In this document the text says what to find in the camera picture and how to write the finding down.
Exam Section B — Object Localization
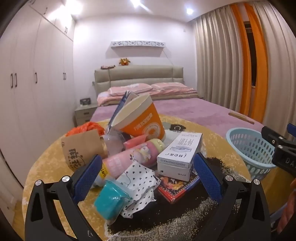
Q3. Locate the teal plastic cup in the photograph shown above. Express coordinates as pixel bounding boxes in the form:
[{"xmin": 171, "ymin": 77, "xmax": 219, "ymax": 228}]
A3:
[{"xmin": 94, "ymin": 179, "xmax": 132, "ymax": 224}]

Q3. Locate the brown paper bag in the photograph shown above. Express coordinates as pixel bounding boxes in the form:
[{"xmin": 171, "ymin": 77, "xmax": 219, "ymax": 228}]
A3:
[{"xmin": 61, "ymin": 130, "xmax": 108, "ymax": 171}]

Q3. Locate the colourful patterned box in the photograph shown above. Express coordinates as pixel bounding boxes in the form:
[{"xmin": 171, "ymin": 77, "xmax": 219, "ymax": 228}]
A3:
[{"xmin": 157, "ymin": 172, "xmax": 200, "ymax": 204}]

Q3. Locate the white medicine box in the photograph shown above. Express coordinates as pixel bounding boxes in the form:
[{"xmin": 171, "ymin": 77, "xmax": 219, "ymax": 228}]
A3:
[{"xmin": 157, "ymin": 132, "xmax": 203, "ymax": 182}]

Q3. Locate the clear plastic bottle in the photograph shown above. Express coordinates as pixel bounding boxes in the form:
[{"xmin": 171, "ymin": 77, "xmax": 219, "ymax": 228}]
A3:
[{"xmin": 102, "ymin": 133, "xmax": 131, "ymax": 157}]

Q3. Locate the white dotted wrapper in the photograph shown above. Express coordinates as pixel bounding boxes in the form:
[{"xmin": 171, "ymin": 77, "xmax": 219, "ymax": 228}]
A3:
[{"xmin": 117, "ymin": 161, "xmax": 161, "ymax": 218}]

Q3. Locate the orange plastic bag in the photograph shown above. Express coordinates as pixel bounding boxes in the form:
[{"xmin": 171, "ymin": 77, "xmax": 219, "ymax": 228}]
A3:
[{"xmin": 65, "ymin": 121, "xmax": 105, "ymax": 137}]

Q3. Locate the pink yogurt drink bottle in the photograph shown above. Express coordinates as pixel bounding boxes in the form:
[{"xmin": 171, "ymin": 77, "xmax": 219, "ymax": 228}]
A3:
[{"xmin": 93, "ymin": 138, "xmax": 165, "ymax": 187}]

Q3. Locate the pink snack packet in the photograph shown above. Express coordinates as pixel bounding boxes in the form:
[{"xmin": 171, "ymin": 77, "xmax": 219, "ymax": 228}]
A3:
[{"xmin": 123, "ymin": 135, "xmax": 147, "ymax": 150}]

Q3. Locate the orange paper cup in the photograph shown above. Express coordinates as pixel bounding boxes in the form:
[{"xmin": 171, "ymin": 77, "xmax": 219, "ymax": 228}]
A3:
[{"xmin": 111, "ymin": 94, "xmax": 166, "ymax": 140}]

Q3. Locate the blue white carton box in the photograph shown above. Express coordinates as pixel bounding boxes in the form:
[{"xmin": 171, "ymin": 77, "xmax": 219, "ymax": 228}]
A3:
[{"xmin": 106, "ymin": 90, "xmax": 138, "ymax": 134}]

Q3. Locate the light blue laundry basket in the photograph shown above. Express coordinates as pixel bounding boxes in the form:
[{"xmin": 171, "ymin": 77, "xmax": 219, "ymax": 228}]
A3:
[{"xmin": 226, "ymin": 128, "xmax": 276, "ymax": 180}]

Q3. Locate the orange curtain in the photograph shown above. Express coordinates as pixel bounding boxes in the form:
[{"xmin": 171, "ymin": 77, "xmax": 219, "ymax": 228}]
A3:
[{"xmin": 230, "ymin": 2, "xmax": 270, "ymax": 123}]

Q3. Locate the wooden bed brush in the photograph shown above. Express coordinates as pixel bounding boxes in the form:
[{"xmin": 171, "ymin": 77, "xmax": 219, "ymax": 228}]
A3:
[{"xmin": 228, "ymin": 111, "xmax": 254, "ymax": 125}]

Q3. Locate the grey bedside table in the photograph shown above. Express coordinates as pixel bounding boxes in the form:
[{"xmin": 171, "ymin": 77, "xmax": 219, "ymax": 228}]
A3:
[{"xmin": 74, "ymin": 104, "xmax": 98, "ymax": 126}]

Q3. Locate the small black clock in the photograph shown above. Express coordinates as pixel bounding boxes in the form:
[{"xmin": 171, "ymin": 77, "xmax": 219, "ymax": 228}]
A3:
[{"xmin": 80, "ymin": 98, "xmax": 91, "ymax": 106}]

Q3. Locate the pink folded blanket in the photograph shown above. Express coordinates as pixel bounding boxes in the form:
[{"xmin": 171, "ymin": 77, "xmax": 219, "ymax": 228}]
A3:
[{"xmin": 97, "ymin": 87, "xmax": 199, "ymax": 106}]

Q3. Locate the bed with purple cover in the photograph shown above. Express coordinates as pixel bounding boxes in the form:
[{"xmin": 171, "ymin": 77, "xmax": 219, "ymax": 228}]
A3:
[{"xmin": 89, "ymin": 97, "xmax": 265, "ymax": 137}]

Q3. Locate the white wardrobe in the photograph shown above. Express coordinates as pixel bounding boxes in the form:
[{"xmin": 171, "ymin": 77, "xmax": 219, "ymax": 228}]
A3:
[{"xmin": 1, "ymin": 1, "xmax": 76, "ymax": 185}]

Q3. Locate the beige padded headboard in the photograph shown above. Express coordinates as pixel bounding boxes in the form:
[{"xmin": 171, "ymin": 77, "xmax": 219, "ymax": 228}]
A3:
[{"xmin": 92, "ymin": 65, "xmax": 185, "ymax": 95}]

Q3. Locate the pink left pillow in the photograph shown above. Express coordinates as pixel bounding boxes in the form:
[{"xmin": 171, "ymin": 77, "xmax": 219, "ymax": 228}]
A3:
[{"xmin": 108, "ymin": 83, "xmax": 153, "ymax": 96}]

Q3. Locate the pink pillow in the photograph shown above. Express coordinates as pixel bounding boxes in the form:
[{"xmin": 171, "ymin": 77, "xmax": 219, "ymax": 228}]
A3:
[
  {"xmin": 151, "ymin": 82, "xmax": 188, "ymax": 91},
  {"xmin": 108, "ymin": 83, "xmax": 153, "ymax": 96}
]

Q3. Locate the pink right pillow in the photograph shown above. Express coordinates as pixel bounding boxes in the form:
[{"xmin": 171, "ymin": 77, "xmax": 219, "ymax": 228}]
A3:
[{"xmin": 151, "ymin": 82, "xmax": 188, "ymax": 91}]

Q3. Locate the beige curtain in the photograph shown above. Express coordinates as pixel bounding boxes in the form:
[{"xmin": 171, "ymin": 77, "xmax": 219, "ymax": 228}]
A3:
[{"xmin": 194, "ymin": 1, "xmax": 295, "ymax": 137}]

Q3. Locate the dark object on headboard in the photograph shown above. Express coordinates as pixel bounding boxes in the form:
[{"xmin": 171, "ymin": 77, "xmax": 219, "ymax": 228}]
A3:
[{"xmin": 100, "ymin": 65, "xmax": 116, "ymax": 70}]

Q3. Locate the orange plush toy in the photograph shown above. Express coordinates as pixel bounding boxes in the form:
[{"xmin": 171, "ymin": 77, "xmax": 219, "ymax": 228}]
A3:
[{"xmin": 119, "ymin": 58, "xmax": 130, "ymax": 66}]

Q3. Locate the white decorated wall shelf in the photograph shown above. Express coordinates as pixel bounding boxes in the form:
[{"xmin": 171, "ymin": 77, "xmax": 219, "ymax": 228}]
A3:
[{"xmin": 110, "ymin": 41, "xmax": 166, "ymax": 48}]

